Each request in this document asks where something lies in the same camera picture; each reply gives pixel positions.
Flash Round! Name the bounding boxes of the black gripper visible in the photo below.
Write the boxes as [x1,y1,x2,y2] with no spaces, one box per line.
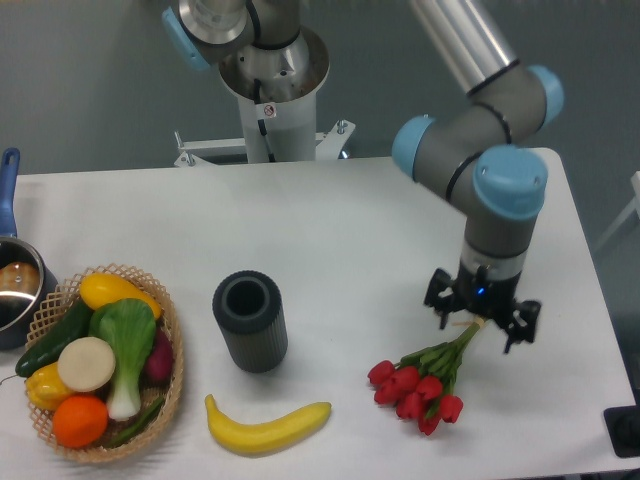
[424,264,542,354]

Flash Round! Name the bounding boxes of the red tulip bouquet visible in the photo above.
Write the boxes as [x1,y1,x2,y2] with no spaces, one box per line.
[367,317,486,436]

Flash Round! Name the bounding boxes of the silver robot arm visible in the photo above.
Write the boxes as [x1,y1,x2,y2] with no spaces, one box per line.
[162,1,564,345]

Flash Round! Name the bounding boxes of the black device at table edge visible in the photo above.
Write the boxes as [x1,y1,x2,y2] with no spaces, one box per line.
[603,405,639,458]

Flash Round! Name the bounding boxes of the white object at right edge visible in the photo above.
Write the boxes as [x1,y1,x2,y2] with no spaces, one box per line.
[617,171,640,225]

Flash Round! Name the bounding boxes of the dark grey ribbed vase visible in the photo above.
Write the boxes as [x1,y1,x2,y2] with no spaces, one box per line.
[212,270,288,373]

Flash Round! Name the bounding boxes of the yellow banana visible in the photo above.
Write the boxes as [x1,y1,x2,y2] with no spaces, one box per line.
[204,394,332,456]

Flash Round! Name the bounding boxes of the purple sweet potato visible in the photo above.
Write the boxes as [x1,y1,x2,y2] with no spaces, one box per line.
[143,329,174,384]

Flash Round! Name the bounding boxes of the green bok choy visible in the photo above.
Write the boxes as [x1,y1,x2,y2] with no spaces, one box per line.
[89,298,156,421]

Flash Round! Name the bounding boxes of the green bean pod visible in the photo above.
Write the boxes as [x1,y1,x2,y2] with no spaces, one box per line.
[104,397,165,449]

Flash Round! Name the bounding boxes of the yellow squash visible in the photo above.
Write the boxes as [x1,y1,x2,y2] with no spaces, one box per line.
[79,273,162,320]

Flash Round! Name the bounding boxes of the green cucumber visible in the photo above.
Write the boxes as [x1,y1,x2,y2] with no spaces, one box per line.
[15,299,93,378]

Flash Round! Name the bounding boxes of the orange fruit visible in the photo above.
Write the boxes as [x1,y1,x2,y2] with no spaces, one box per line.
[52,395,109,448]

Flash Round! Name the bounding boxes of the yellow bell pepper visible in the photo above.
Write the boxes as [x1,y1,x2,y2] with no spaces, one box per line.
[25,362,75,411]

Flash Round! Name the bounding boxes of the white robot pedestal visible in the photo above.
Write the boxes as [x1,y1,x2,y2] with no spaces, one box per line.
[224,80,324,164]

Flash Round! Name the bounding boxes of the white metal base frame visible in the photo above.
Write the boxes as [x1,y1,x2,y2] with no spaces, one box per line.
[173,119,356,167]

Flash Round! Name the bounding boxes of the blue handled saucepan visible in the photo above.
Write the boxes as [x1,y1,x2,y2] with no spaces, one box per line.
[1,147,57,351]

